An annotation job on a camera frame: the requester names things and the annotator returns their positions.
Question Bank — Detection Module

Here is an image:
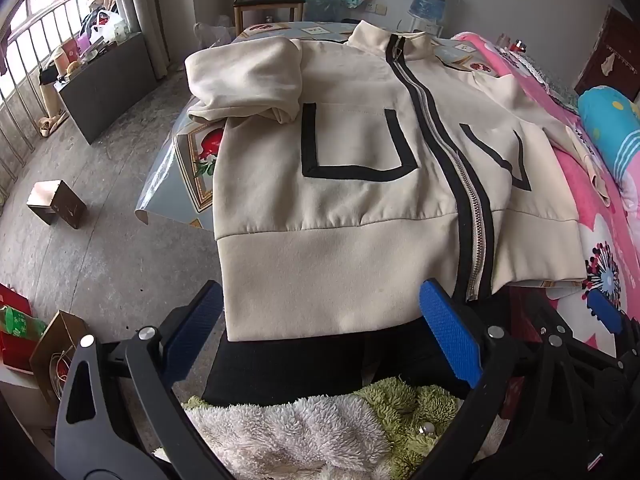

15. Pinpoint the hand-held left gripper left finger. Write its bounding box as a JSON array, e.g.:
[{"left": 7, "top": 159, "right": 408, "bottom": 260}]
[{"left": 54, "top": 280, "right": 236, "bottom": 480}]

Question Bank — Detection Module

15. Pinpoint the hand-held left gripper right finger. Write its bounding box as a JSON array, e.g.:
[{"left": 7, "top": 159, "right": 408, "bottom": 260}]
[{"left": 419, "top": 279, "right": 626, "bottom": 480}]

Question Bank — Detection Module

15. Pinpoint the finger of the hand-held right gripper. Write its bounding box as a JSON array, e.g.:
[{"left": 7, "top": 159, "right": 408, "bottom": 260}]
[
  {"left": 515, "top": 291, "right": 591, "bottom": 340},
  {"left": 585, "top": 287, "right": 640, "bottom": 366}
]

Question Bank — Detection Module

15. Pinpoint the cream zip jacket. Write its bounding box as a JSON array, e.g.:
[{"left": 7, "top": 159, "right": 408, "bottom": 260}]
[{"left": 185, "top": 22, "right": 613, "bottom": 343}]

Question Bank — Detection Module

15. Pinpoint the green fluffy cloth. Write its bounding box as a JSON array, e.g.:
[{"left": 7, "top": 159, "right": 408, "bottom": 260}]
[{"left": 185, "top": 377, "right": 501, "bottom": 480}]

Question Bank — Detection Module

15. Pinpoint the black cloth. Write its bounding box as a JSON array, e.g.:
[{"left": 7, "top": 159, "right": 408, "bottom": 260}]
[{"left": 202, "top": 327, "right": 471, "bottom": 406}]

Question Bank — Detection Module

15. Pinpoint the pink floral blanket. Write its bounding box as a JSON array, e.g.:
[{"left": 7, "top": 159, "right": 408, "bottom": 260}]
[{"left": 452, "top": 32, "right": 640, "bottom": 321}]

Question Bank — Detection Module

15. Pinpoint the white fluffy cloth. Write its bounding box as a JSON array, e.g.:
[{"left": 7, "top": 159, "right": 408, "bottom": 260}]
[{"left": 152, "top": 392, "right": 396, "bottom": 480}]

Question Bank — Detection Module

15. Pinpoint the cardboard box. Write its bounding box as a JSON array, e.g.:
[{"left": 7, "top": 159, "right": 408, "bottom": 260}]
[{"left": 29, "top": 310, "right": 96, "bottom": 406}]

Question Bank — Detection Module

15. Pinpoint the green packet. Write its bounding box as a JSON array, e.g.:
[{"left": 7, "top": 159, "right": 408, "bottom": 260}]
[{"left": 0, "top": 305, "right": 46, "bottom": 341}]

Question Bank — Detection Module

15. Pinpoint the red box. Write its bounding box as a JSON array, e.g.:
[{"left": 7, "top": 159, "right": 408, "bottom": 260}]
[{"left": 0, "top": 282, "right": 36, "bottom": 371}]

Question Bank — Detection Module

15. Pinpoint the small wooden stool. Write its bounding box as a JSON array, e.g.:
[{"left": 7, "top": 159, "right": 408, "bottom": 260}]
[{"left": 26, "top": 179, "right": 87, "bottom": 231}]

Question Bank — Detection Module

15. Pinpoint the blue and pink pillow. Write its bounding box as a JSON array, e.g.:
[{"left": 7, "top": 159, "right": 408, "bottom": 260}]
[{"left": 577, "top": 85, "right": 640, "bottom": 196}]

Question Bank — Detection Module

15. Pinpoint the grey lace cloth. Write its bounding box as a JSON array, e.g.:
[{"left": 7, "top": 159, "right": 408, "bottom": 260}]
[{"left": 505, "top": 47, "right": 581, "bottom": 106}]

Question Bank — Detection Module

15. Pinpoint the beige slipper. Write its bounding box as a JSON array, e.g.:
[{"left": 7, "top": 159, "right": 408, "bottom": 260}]
[{"left": 37, "top": 115, "right": 68, "bottom": 136}]

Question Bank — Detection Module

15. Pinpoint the dark grey cabinet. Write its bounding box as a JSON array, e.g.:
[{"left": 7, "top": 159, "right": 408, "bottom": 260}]
[{"left": 52, "top": 32, "right": 158, "bottom": 145}]

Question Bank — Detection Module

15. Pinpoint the brown wooden door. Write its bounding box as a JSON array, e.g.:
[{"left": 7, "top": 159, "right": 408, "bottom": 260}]
[{"left": 574, "top": 7, "right": 640, "bottom": 106}]

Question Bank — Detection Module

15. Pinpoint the clear plastic bag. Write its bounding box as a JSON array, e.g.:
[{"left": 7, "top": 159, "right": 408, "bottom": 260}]
[{"left": 192, "top": 22, "right": 236, "bottom": 51}]

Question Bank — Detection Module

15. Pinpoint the white water dispenser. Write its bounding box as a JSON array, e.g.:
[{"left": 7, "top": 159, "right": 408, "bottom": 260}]
[{"left": 407, "top": 17, "right": 446, "bottom": 37}]

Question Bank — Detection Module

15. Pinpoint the white plastic bag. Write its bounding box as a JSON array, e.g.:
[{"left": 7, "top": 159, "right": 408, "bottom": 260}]
[{"left": 90, "top": 10, "right": 126, "bottom": 43}]

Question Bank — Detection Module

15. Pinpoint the grey curtain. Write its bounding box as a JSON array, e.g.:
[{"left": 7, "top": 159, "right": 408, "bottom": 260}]
[{"left": 110, "top": 0, "right": 171, "bottom": 81}]

